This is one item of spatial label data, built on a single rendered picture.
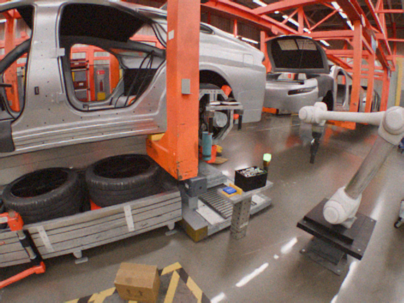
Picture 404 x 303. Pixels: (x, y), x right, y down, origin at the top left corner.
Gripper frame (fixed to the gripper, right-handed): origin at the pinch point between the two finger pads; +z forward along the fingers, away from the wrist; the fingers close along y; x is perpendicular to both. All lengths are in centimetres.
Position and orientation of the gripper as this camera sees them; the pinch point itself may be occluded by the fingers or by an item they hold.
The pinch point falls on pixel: (312, 159)
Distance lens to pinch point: 155.1
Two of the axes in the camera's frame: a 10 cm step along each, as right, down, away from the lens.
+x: -5.3, -2.6, 8.1
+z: -0.4, 9.6, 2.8
